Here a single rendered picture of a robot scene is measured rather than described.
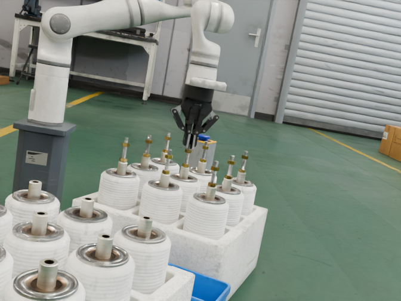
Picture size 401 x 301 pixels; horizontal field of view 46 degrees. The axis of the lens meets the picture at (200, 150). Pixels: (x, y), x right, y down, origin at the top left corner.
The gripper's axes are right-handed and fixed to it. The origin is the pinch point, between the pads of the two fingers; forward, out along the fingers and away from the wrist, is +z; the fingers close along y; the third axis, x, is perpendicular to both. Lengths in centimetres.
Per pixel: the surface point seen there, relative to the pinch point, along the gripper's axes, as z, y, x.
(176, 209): 14.4, 4.4, 12.9
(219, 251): 18.0, -1.8, 27.2
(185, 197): 13.6, 0.2, 4.9
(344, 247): 35, -72, -20
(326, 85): -22, -321, -440
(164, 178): 7.8, 7.8, 10.2
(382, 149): 33, -308, -290
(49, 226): 9, 34, 40
